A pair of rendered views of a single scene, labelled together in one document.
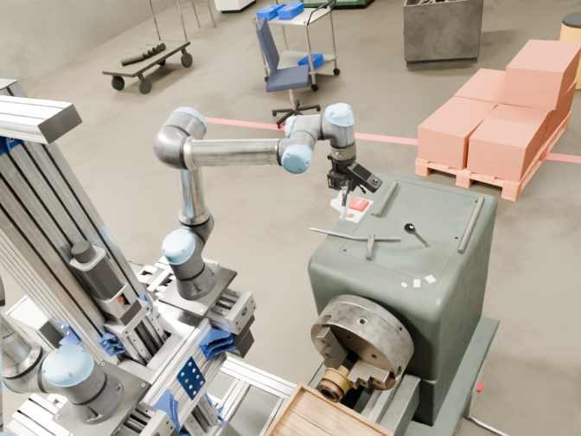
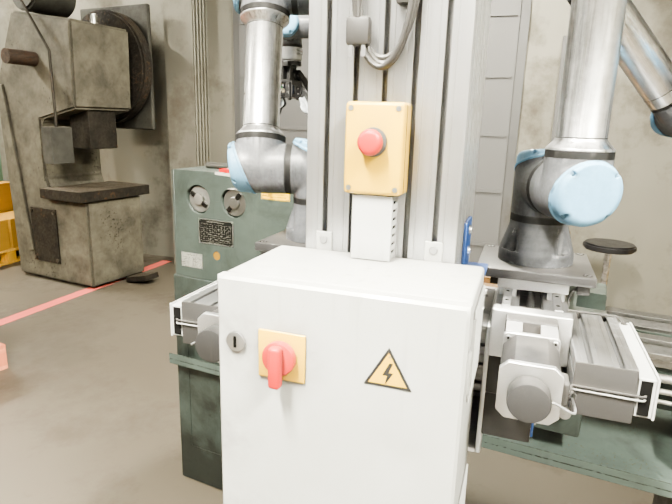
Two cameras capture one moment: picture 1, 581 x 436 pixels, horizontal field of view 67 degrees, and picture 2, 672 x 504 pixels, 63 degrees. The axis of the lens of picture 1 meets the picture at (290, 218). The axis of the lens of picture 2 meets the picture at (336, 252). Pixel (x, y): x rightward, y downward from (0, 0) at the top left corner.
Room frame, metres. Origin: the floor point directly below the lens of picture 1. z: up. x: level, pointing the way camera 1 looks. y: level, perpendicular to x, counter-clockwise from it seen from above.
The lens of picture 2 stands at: (1.55, 1.64, 1.44)
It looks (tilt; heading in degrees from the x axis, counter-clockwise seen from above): 14 degrees down; 252
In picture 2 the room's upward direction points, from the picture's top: 2 degrees clockwise
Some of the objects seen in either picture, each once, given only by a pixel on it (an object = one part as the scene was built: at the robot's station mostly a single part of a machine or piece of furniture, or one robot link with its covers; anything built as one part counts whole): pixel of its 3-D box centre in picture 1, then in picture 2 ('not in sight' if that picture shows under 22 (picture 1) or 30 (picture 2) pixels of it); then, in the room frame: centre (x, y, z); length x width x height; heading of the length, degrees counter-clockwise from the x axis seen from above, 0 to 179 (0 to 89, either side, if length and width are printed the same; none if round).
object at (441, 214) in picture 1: (404, 265); (274, 220); (1.12, -0.38, 1.06); 0.59 x 0.48 x 0.39; 136
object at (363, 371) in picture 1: (373, 375); not in sight; (0.70, -0.13, 1.09); 0.12 x 0.11 x 0.05; 46
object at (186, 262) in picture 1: (182, 252); (315, 167); (1.19, 0.40, 1.33); 0.13 x 0.12 x 0.14; 160
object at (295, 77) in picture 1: (285, 73); not in sight; (4.61, -0.31, 0.52); 0.60 x 0.57 x 1.03; 57
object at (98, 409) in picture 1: (93, 392); (537, 236); (0.79, 0.70, 1.21); 0.15 x 0.15 x 0.10
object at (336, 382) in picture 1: (335, 382); not in sight; (0.71, -0.02, 1.08); 0.09 x 0.09 x 0.09; 46
